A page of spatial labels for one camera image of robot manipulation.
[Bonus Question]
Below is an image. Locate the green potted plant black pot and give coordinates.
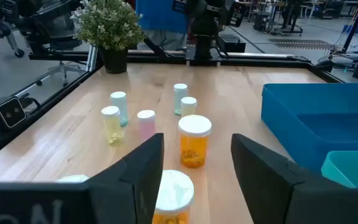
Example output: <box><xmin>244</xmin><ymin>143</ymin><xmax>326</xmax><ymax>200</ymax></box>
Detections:
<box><xmin>73</xmin><ymin>0</ymin><xmax>145</xmax><ymax>75</ymax></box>

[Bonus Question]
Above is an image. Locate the teal plastic bin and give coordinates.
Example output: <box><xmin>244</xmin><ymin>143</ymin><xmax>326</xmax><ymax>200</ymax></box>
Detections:
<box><xmin>321</xmin><ymin>151</ymin><xmax>358</xmax><ymax>189</ymax></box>

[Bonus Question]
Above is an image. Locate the orange pill bottle white cap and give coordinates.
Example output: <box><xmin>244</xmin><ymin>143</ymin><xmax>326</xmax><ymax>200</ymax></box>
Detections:
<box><xmin>152</xmin><ymin>169</ymin><xmax>195</xmax><ymax>224</ymax></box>
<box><xmin>178</xmin><ymin>114</ymin><xmax>213</xmax><ymax>169</ymax></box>

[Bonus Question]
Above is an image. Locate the pink pill bottle white cap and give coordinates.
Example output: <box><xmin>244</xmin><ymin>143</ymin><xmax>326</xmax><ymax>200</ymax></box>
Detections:
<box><xmin>137</xmin><ymin>109</ymin><xmax>157</xmax><ymax>143</ymax></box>

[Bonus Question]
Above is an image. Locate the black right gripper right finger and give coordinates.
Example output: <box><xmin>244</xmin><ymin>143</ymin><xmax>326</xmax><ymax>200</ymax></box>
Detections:
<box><xmin>231</xmin><ymin>133</ymin><xmax>358</xmax><ymax>224</ymax></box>

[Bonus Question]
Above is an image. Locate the black table-level camera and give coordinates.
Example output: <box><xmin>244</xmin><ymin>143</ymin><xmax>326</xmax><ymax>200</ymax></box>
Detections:
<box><xmin>0</xmin><ymin>95</ymin><xmax>27</xmax><ymax>131</ymax></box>

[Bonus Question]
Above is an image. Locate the black equipment box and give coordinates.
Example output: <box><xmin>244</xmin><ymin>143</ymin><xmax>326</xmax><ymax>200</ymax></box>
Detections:
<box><xmin>218</xmin><ymin>34</ymin><xmax>247</xmax><ymax>54</ymax></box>

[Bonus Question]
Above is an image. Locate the black office chair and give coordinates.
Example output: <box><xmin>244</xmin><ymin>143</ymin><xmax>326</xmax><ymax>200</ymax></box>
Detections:
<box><xmin>26</xmin><ymin>0</ymin><xmax>90</xmax><ymax>86</ymax></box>

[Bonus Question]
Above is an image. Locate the black slanted pole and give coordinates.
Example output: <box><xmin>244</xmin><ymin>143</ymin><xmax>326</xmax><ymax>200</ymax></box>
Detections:
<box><xmin>340</xmin><ymin>0</ymin><xmax>358</xmax><ymax>54</ymax></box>

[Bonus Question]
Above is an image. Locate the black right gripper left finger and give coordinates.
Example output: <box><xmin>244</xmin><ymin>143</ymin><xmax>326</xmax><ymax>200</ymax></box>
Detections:
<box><xmin>0</xmin><ymin>133</ymin><xmax>165</xmax><ymax>224</ymax></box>

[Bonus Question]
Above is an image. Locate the black metal table frame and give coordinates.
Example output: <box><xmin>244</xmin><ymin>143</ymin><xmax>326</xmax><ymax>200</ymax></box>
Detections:
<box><xmin>0</xmin><ymin>46</ymin><xmax>344</xmax><ymax>166</ymax></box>

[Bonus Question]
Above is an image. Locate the black rolling chair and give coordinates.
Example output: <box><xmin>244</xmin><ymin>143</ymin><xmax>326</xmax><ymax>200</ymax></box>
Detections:
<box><xmin>0</xmin><ymin>18</ymin><xmax>26</xmax><ymax>58</ymax></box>

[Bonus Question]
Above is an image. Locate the blue plastic bin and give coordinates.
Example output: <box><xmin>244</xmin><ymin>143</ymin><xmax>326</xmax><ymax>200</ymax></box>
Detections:
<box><xmin>260</xmin><ymin>82</ymin><xmax>358</xmax><ymax>175</ymax></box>

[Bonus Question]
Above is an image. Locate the teal pill bottle white cap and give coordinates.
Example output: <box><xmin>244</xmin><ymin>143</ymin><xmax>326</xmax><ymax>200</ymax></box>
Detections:
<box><xmin>109</xmin><ymin>91</ymin><xmax>129</xmax><ymax>128</ymax></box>
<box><xmin>173</xmin><ymin>83</ymin><xmax>188</xmax><ymax>116</ymax></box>

